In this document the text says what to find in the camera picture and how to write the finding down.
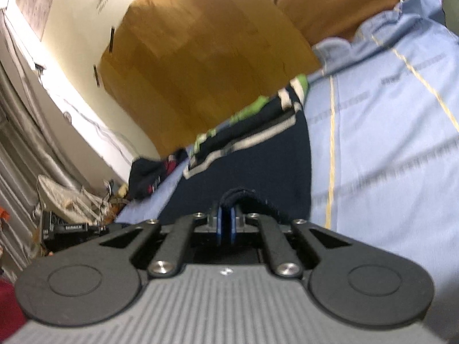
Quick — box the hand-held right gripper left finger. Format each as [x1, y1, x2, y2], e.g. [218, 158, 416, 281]
[98, 202, 226, 278]

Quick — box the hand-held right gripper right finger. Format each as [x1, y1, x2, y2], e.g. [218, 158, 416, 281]
[229, 204, 354, 278]

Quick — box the navy knit sweater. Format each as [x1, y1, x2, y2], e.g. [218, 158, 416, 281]
[158, 73, 313, 232]

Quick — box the black garment with red print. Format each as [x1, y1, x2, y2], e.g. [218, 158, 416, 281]
[128, 148, 189, 202]

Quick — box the black box device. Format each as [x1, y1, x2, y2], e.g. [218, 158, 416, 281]
[40, 211, 110, 252]

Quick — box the blue checked bedsheet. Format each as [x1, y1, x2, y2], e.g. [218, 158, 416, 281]
[116, 0, 459, 280]

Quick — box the wooden headboard panel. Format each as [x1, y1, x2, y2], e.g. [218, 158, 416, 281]
[98, 0, 321, 158]

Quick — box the grey curtain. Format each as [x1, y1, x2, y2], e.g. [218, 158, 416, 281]
[0, 61, 94, 280]

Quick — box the dark red cloth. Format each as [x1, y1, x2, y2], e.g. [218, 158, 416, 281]
[0, 279, 28, 344]

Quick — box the brown pillow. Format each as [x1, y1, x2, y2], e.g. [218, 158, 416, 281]
[274, 0, 402, 41]

